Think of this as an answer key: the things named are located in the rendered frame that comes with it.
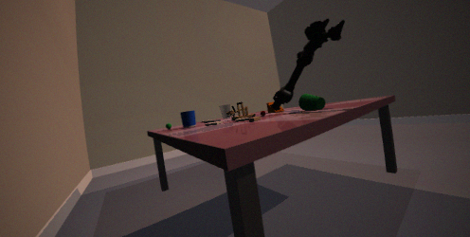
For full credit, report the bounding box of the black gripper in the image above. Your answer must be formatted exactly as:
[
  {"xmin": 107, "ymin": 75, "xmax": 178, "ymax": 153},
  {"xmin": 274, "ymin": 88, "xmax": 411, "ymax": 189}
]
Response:
[{"xmin": 304, "ymin": 19, "xmax": 345, "ymax": 49}]

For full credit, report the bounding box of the green cup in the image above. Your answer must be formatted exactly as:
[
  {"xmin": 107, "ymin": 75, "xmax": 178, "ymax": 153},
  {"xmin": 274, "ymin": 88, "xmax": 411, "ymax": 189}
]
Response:
[{"xmin": 298, "ymin": 94, "xmax": 325, "ymax": 110}]

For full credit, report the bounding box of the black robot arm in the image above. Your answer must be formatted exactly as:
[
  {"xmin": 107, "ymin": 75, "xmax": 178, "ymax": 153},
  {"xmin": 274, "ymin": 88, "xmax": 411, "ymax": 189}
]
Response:
[{"xmin": 271, "ymin": 43, "xmax": 316, "ymax": 111}]

